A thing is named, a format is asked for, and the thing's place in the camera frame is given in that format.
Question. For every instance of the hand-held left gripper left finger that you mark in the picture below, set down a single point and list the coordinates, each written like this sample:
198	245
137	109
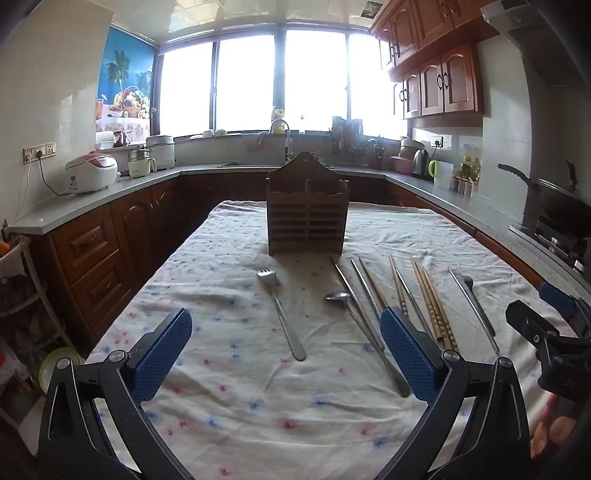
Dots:
161	350

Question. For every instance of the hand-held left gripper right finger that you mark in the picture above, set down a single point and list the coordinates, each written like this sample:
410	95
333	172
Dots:
406	350

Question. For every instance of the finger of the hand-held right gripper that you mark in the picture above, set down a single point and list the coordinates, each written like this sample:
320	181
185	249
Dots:
556	297
526	318

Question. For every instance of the metal spoon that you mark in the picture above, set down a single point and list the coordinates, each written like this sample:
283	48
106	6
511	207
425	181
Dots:
339	297

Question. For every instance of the wooden utensil holder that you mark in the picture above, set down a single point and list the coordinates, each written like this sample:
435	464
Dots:
307	217

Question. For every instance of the person's right hand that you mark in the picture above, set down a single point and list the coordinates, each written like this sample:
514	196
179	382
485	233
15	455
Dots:
561	427

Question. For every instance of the gas stove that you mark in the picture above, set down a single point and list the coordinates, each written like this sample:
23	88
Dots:
558	240

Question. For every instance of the white floral tablecloth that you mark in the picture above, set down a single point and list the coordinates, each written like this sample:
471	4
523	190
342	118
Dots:
231	369

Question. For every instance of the black wok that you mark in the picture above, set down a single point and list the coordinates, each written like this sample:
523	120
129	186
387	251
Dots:
563	198

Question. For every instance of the green white bowl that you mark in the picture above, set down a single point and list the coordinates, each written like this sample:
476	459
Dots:
57	369

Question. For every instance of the wooden lower cabinets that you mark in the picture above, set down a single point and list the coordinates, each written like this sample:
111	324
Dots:
92	258

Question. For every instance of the wooden cabinets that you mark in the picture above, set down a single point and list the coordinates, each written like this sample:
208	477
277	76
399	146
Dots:
438	69
92	258

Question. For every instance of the white spice jars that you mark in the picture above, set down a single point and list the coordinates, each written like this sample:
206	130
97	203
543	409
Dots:
462	187

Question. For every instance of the white storage rack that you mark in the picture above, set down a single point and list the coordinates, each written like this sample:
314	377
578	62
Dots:
21	295

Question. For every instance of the cooking oil bottles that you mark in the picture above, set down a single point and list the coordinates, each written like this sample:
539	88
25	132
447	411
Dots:
471	166

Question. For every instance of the grey kitchen countertop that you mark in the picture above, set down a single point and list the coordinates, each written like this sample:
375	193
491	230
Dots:
115	191

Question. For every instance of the pink bowl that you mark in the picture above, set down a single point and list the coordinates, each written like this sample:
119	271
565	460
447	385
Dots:
401	165

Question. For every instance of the steel electric kettle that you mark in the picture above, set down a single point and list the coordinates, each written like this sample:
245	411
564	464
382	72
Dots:
419	164

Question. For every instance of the small white blender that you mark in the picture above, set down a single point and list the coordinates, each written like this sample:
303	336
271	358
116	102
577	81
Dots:
140	164

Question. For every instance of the white pink rice cooker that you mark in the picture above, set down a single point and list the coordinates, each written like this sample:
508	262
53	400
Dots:
92	173

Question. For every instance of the large white rice cooker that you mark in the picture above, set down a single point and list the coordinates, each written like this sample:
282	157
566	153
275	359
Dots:
161	152

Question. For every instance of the stacked food container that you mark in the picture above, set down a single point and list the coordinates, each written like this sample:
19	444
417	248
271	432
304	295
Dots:
411	147

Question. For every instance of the metal dish rack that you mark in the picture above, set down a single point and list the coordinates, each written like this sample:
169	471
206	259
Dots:
348	138

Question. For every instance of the white bowls on sill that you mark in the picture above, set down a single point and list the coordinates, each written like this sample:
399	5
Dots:
214	133

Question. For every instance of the kitchen faucet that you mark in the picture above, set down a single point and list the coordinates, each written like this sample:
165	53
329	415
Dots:
286	138

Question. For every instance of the yellow bottle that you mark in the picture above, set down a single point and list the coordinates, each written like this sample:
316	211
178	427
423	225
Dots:
278	122

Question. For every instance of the wooden upper cabinets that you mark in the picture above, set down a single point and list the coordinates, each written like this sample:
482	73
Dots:
438	69

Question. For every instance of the range hood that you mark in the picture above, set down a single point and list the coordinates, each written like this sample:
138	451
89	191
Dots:
540	37

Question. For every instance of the kitchen window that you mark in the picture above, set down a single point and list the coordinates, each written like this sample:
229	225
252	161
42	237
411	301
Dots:
244	78

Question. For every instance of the small wall socket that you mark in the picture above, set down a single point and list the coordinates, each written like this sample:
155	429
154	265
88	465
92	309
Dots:
436	141

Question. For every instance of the white wall socket strip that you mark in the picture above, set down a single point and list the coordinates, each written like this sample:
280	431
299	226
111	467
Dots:
40	151

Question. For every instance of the palm tree wall poster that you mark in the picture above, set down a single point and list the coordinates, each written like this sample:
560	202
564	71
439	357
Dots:
127	83

